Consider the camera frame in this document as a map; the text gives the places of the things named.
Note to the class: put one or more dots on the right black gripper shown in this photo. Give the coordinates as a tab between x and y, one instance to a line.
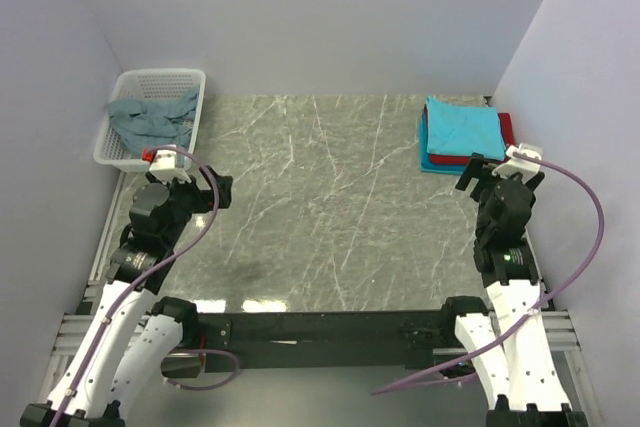
478	168

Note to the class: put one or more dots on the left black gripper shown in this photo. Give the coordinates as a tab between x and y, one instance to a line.
204	197

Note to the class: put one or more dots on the light blue t-shirt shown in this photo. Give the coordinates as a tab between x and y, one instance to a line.
454	130

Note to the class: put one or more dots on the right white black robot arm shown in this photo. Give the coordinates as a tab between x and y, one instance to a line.
514	362

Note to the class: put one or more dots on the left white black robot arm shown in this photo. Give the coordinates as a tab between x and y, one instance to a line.
134	328

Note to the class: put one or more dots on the folded teal t-shirt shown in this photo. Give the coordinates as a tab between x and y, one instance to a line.
452	166

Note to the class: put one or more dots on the folded red t-shirt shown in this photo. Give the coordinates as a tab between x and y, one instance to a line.
507	134

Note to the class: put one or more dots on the grey-blue crumpled t-shirt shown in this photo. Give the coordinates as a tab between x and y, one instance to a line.
144	124

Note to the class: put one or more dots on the white plastic laundry basket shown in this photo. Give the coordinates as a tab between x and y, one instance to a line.
147	84

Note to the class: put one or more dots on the black base crossbar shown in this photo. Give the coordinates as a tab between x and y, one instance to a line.
410	339

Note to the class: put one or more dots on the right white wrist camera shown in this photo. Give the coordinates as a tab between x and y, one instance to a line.
519	161

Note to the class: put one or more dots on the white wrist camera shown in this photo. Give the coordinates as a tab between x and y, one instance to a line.
167	163
519	161

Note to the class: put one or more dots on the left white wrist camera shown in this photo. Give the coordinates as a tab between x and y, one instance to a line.
167	163

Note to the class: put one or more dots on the aluminium rail frame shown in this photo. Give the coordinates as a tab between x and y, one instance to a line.
181	366

